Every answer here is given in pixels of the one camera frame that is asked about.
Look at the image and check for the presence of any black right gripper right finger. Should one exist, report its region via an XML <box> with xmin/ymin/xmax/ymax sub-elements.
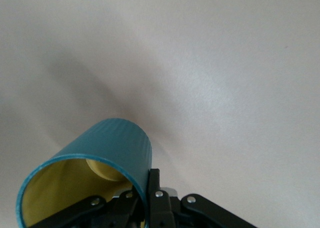
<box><xmin>145</xmin><ymin>168</ymin><xmax>259</xmax><ymax>228</ymax></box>

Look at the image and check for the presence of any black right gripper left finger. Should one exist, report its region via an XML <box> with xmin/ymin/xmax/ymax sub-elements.
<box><xmin>32</xmin><ymin>189</ymin><xmax>146</xmax><ymax>228</ymax></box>

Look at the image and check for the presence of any teal ribbed mug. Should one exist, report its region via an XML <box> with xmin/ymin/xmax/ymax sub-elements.
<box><xmin>15</xmin><ymin>117</ymin><xmax>153</xmax><ymax>228</ymax></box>

